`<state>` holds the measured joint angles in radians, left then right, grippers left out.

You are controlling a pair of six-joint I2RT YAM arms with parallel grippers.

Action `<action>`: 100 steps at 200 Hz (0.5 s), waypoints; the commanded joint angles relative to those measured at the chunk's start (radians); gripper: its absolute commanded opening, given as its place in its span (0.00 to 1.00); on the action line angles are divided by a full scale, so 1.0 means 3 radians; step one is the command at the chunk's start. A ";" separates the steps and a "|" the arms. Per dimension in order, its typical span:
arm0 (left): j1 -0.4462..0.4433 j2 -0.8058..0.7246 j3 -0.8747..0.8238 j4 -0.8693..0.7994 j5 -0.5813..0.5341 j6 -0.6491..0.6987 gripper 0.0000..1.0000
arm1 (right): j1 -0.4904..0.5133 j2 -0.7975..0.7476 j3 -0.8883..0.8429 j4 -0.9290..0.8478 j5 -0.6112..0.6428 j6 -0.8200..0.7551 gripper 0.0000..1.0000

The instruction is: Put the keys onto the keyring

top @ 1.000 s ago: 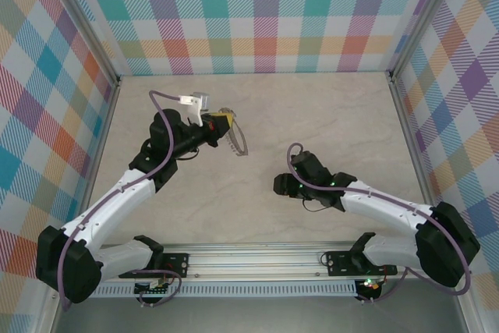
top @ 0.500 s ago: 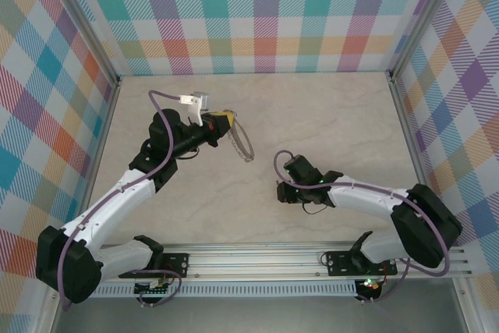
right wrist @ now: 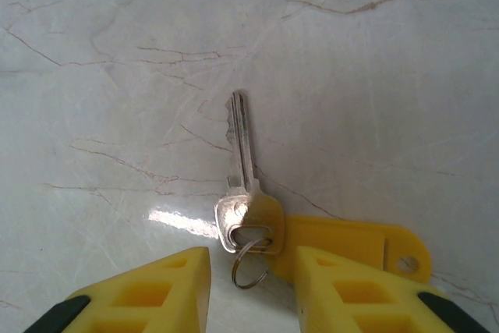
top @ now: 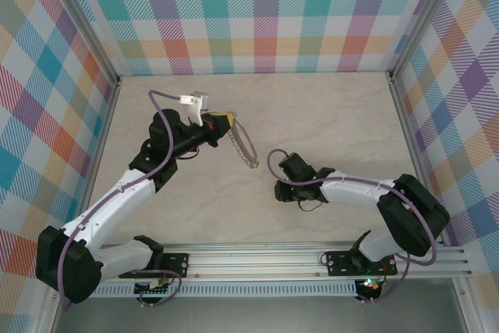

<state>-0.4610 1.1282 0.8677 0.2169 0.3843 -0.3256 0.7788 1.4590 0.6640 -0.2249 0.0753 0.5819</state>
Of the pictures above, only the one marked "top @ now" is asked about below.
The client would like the silver metal chain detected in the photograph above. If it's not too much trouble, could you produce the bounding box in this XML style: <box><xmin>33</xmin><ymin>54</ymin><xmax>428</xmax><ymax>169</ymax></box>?
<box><xmin>226</xmin><ymin>112</ymin><xmax>260</xmax><ymax>171</ymax></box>

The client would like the aluminium rail frame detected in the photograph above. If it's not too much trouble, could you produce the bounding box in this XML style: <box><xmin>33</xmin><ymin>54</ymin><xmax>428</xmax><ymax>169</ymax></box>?
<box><xmin>42</xmin><ymin>242</ymin><xmax>472</xmax><ymax>282</ymax></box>

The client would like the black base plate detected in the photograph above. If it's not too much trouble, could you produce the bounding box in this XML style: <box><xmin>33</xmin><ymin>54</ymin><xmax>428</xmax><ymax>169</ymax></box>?
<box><xmin>154</xmin><ymin>253</ymin><xmax>191</xmax><ymax>280</ymax></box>
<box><xmin>324</xmin><ymin>249</ymin><xmax>398</xmax><ymax>278</ymax></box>

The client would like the small circuit board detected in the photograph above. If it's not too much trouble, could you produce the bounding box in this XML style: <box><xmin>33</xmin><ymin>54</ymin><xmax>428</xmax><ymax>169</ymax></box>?
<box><xmin>134</xmin><ymin>278</ymin><xmax>175</xmax><ymax>296</ymax></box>
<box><xmin>357</xmin><ymin>276</ymin><xmax>385</xmax><ymax>301</ymax></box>

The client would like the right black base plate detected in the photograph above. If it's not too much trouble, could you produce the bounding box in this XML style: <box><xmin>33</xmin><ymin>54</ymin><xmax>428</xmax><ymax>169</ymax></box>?
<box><xmin>324</xmin><ymin>249</ymin><xmax>398</xmax><ymax>278</ymax></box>

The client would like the grey metal bottom panel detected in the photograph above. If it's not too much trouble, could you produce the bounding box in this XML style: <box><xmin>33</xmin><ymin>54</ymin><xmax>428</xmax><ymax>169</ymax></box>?
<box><xmin>37</xmin><ymin>296</ymin><xmax>483</xmax><ymax>333</ymax></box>

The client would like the white slotted cable duct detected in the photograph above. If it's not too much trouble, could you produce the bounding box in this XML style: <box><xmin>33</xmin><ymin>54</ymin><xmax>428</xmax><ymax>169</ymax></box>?
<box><xmin>89</xmin><ymin>280</ymin><xmax>358</xmax><ymax>298</ymax></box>

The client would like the aluminium corner post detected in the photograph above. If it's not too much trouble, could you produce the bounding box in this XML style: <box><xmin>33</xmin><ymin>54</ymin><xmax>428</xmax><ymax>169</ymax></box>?
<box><xmin>45</xmin><ymin>0</ymin><xmax>122</xmax><ymax>87</ymax></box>
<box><xmin>384</xmin><ymin>0</ymin><xmax>469</xmax><ymax>83</ymax></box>

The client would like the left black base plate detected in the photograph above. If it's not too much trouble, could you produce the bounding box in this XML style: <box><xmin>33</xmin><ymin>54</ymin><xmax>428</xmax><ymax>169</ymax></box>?
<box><xmin>154</xmin><ymin>253</ymin><xmax>191</xmax><ymax>280</ymax></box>

